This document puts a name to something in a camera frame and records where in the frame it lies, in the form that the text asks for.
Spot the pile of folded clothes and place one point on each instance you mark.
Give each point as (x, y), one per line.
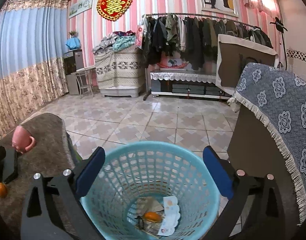
(115, 41)

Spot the low tv cabinet lace cover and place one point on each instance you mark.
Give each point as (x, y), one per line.
(188, 84)

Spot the clothes rack with dark garments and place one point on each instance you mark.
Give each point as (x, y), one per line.
(194, 38)

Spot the blue patterned fringed cloth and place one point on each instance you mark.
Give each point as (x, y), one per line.
(277, 98)

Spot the landscape wall picture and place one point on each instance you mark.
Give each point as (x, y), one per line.
(79, 7)

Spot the small orange fruit on table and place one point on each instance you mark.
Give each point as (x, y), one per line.
(3, 190)

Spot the black rectangular case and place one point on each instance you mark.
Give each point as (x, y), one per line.
(8, 165)

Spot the blue cover on dispenser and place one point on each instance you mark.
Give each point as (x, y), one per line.
(73, 43)

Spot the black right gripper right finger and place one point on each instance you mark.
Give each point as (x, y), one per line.
(266, 218)

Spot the white paper trash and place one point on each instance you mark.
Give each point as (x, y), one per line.
(171, 216)

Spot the red gold heart wall decoration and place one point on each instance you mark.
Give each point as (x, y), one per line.
(112, 10)

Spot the brown shaggy table cover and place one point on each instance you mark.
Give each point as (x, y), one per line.
(50, 157)

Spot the pink ceramic mug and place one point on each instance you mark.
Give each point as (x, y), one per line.
(22, 140)

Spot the small metal stool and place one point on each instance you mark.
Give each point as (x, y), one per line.
(84, 78)

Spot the cabinet with patterned cover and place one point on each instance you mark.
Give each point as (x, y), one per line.
(119, 73)

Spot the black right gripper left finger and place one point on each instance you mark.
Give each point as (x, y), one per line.
(52, 207)

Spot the grey water dispenser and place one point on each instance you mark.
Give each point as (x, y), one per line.
(73, 61)

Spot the blue and floral curtain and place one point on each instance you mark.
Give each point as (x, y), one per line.
(32, 43)

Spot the dark brown sofa side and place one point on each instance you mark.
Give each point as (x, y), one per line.
(253, 150)

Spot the light blue plastic trash basket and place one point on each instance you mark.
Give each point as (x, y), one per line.
(151, 169)

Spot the orange peel in basket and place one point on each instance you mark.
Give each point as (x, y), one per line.
(152, 217)

